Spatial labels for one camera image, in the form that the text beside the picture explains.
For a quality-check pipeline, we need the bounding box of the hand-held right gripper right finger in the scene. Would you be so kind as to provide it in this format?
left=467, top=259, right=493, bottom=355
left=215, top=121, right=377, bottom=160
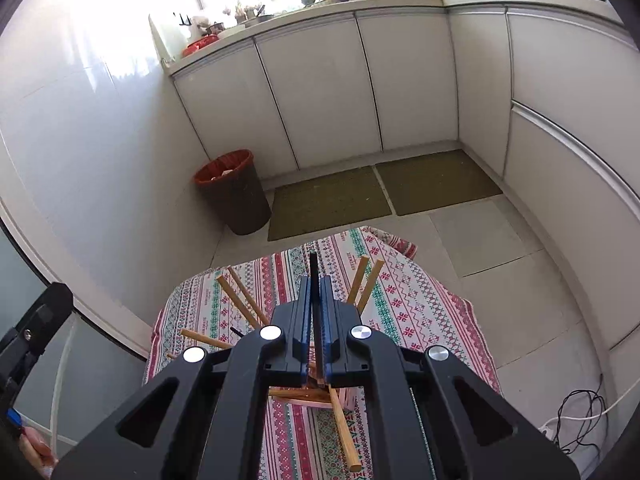
left=320, top=275, right=581, bottom=480

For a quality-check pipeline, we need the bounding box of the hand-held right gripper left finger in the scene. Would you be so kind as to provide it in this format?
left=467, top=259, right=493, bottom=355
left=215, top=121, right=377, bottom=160
left=52, top=276, right=312, bottom=480

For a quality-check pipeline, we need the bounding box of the red perforated chopstick holder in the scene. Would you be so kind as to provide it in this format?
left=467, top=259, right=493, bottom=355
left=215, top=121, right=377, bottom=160
left=267, top=360, right=357, bottom=413

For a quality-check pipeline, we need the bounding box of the group of wooden chopsticks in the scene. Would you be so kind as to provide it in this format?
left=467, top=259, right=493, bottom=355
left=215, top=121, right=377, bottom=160
left=167, top=257, right=386, bottom=473

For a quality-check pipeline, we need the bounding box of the jar of kitchen utensils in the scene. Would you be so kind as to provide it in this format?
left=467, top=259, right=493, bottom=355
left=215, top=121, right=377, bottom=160
left=234, top=1, right=267, bottom=24

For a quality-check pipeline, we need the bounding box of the person's left hand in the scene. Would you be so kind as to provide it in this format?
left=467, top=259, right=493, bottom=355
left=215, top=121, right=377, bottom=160
left=17, top=425, right=60, bottom=473

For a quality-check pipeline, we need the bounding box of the glass sliding door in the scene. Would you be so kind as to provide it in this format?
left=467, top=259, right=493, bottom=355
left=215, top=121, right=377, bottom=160
left=0, top=220, right=151, bottom=461

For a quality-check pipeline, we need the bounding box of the patterned red green tablecloth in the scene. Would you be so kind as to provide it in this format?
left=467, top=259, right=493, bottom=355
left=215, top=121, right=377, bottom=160
left=145, top=226, right=503, bottom=480

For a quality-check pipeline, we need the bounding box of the brown trash bin red liner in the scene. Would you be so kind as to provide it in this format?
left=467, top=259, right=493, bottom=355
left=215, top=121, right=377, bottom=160
left=194, top=149, right=272, bottom=237

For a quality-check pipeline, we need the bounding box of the white kitchen cabinet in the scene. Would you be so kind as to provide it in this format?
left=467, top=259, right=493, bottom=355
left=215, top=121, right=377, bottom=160
left=170, top=0, right=640, bottom=356

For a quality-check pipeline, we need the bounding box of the red bowl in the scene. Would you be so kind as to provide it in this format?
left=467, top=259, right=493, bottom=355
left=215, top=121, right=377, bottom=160
left=181, top=34, right=221, bottom=58

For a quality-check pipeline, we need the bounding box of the black cable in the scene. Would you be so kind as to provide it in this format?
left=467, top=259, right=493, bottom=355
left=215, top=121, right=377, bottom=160
left=554, top=374, right=608, bottom=457

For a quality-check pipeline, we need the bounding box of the white cable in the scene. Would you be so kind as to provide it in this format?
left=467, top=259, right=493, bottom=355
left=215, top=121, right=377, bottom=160
left=542, top=385, right=628, bottom=426

